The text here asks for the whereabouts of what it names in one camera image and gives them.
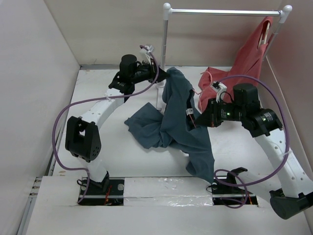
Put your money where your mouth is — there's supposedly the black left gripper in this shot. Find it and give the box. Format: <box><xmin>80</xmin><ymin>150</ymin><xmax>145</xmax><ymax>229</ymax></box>
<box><xmin>131</xmin><ymin>58</ymin><xmax>170</xmax><ymax>84</ymax></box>

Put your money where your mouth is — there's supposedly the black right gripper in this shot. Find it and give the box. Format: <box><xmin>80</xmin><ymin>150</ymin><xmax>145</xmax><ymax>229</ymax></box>
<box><xmin>194</xmin><ymin>97</ymin><xmax>245</xmax><ymax>127</ymax></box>

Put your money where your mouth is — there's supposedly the blue t shirt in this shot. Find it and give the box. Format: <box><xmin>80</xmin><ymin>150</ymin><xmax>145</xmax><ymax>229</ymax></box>
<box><xmin>124</xmin><ymin>67</ymin><xmax>215</xmax><ymax>184</ymax></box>

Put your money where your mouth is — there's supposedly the red t shirt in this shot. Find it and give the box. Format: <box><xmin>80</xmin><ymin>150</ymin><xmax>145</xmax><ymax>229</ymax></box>
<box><xmin>197</xmin><ymin>16</ymin><xmax>275</xmax><ymax>113</ymax></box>

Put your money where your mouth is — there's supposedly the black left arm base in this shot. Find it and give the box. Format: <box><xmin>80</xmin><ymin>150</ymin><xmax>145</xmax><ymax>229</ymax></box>
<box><xmin>77</xmin><ymin>178</ymin><xmax>125</xmax><ymax>206</ymax></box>

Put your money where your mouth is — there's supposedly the white clothes rack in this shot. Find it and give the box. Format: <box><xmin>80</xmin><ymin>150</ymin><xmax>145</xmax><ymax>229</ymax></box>
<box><xmin>160</xmin><ymin>3</ymin><xmax>292</xmax><ymax>95</ymax></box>

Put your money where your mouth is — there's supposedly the wooden hanger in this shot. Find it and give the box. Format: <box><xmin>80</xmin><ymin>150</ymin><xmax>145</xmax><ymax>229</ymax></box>
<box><xmin>258</xmin><ymin>22</ymin><xmax>270</xmax><ymax>47</ymax></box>

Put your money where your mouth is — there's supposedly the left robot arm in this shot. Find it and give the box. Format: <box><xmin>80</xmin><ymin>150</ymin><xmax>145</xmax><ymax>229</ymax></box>
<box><xmin>65</xmin><ymin>44</ymin><xmax>168</xmax><ymax>194</ymax></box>

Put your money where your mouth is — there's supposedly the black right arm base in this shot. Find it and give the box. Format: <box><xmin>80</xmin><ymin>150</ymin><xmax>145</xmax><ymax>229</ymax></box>
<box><xmin>206</xmin><ymin>178</ymin><xmax>258</xmax><ymax>209</ymax></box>

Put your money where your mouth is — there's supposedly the pink wire hanger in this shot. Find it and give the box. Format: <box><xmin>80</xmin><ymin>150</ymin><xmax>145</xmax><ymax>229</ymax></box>
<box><xmin>193</xmin><ymin>69</ymin><xmax>216</xmax><ymax>114</ymax></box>

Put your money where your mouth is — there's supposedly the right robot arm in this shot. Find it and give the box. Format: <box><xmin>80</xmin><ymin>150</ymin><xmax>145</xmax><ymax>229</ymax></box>
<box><xmin>196</xmin><ymin>81</ymin><xmax>313</xmax><ymax>220</ymax></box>

